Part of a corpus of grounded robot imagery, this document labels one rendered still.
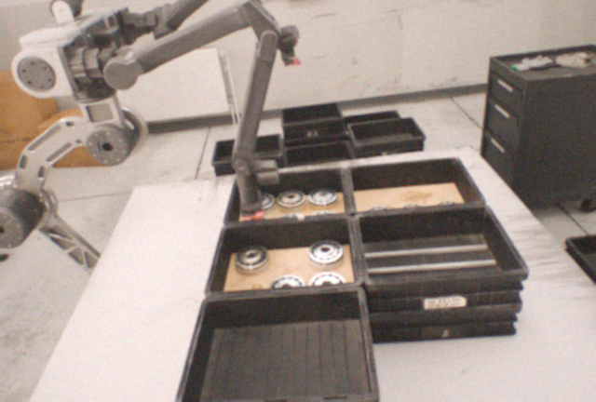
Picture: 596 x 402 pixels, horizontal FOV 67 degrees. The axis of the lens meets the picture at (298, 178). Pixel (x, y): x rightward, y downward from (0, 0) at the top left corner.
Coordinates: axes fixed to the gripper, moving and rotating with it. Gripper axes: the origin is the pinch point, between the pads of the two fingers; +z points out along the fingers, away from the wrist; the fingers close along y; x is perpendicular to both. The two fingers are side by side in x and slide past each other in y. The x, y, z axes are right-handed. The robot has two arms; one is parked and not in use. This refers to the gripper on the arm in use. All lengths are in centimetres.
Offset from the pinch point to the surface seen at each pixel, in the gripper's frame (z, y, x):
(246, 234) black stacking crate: -2.8, -9.2, 2.5
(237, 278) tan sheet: 4.2, -20.6, 6.5
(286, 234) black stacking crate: -1.6, -10.6, -9.6
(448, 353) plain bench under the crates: 17, -47, -47
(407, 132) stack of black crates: 37, 125, -92
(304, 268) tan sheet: 4.2, -20.8, -13.5
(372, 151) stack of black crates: 32, 99, -64
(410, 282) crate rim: -5, -43, -38
